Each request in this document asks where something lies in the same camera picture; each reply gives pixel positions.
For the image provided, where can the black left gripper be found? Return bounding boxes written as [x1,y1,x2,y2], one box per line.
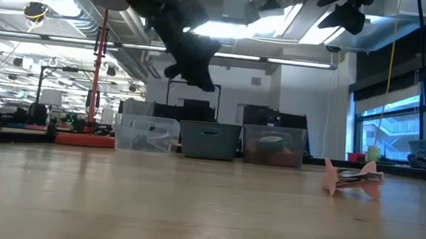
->
[151,4,225,93]

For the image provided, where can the green tape roll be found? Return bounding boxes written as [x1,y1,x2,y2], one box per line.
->
[257,134,291,154]

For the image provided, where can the pink staple remover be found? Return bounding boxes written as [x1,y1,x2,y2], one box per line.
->
[321,158,387,201]

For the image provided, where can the black equipment case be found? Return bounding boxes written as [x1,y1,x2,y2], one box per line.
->
[118,95,217,124]

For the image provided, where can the ceiling light tube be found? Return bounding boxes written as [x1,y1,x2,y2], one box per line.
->
[212,51,333,70]

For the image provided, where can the teal plastic bin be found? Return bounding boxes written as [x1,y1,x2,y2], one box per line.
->
[177,120,243,162]

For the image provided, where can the grey ceiling box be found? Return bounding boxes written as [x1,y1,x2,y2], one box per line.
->
[221,0,249,21]

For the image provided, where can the grey plastic bin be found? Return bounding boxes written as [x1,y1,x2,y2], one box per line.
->
[240,124,308,169]

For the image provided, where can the clear plastic bin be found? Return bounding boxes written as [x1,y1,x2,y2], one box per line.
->
[113,113,181,155]

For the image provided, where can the black cabinet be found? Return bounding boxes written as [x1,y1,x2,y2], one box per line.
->
[242,104,310,130]

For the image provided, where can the large window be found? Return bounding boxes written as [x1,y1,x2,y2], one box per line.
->
[354,65,426,164]

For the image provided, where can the green cup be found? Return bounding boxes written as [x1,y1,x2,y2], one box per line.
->
[365,144,382,163]

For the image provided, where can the red box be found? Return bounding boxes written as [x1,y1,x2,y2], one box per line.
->
[346,152,367,163]

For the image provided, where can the grey background bin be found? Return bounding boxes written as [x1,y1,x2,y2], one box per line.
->
[407,138,426,155]

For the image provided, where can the black pipe frame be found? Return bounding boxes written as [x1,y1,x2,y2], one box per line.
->
[164,79,223,124]

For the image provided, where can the yellow hanging cord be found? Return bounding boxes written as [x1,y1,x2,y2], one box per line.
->
[376,0,403,146]

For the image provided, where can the yellow black cable reel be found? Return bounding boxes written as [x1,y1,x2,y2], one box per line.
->
[21,1,50,33]

